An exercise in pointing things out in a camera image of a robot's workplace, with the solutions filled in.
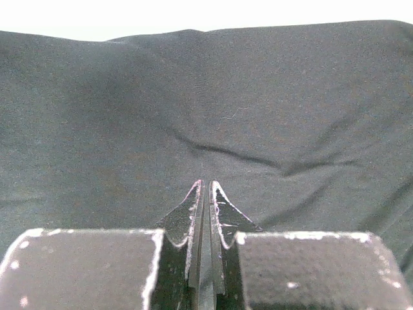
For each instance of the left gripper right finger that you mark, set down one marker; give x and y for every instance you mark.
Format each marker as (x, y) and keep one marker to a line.
(254, 269)

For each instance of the black t shirt blue logo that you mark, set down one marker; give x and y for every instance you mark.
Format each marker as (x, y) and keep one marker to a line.
(305, 128)

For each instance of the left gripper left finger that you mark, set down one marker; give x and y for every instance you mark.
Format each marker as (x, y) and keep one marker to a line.
(156, 268)

